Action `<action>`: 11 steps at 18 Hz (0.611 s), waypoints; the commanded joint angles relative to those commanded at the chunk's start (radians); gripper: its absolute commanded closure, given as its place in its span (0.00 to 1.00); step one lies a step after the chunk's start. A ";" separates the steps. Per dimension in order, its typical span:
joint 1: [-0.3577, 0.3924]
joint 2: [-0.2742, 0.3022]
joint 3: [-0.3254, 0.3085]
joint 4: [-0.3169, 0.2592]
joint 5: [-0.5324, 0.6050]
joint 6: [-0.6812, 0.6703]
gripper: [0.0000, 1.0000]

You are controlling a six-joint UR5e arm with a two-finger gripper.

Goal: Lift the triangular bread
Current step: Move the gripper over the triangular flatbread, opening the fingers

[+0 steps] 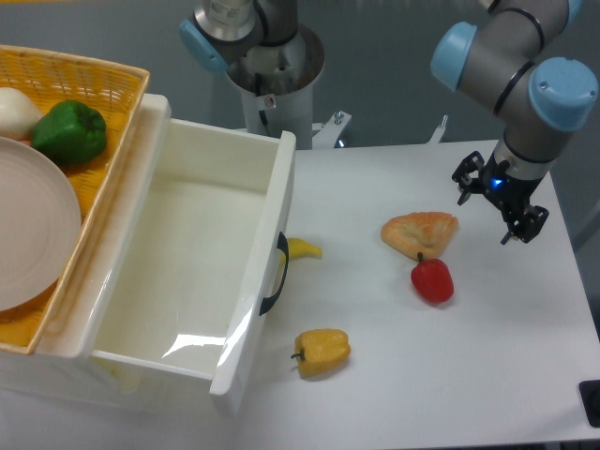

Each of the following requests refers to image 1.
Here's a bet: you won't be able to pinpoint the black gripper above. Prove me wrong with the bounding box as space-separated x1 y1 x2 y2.
452 151 549 245

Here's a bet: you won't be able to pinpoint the triangle bread pastry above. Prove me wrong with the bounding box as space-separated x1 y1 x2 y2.
381 211 459 261

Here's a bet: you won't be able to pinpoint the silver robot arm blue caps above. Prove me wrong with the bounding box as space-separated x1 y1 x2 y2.
430 1 599 243

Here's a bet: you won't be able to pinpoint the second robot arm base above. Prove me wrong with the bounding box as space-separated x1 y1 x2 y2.
179 0 299 73

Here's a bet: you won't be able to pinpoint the red bell pepper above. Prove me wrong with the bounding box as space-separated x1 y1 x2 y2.
411 252 455 304

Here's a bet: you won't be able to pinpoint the yellow banana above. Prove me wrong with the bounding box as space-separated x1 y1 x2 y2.
277 237 323 267

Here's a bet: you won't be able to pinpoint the black object at table edge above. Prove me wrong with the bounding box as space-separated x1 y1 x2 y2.
578 380 600 428

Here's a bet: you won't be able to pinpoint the yellow bell pepper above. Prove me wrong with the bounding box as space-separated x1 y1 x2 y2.
291 328 352 378

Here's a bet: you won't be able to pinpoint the white plastic drawer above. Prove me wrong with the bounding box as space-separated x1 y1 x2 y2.
93 120 296 416

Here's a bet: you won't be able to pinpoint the yellow woven basket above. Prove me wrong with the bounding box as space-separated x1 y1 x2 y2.
1 45 150 354

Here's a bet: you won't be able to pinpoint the green bell pepper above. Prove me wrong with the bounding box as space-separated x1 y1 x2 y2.
31 100 107 166

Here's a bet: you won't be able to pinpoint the pink plate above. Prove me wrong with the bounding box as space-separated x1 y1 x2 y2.
1 138 82 310

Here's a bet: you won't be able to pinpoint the white drawer cabinet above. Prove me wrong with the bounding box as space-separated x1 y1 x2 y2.
1 94 172 410

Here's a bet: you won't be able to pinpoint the white onion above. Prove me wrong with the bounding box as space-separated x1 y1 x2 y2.
0 87 43 141

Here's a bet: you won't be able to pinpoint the metal table clamp bracket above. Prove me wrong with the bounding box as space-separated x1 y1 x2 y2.
312 111 353 150

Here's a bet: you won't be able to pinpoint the black drawer handle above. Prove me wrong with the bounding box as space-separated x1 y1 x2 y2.
259 232 290 316

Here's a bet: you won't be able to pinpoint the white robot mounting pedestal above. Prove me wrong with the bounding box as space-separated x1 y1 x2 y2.
227 25 324 150

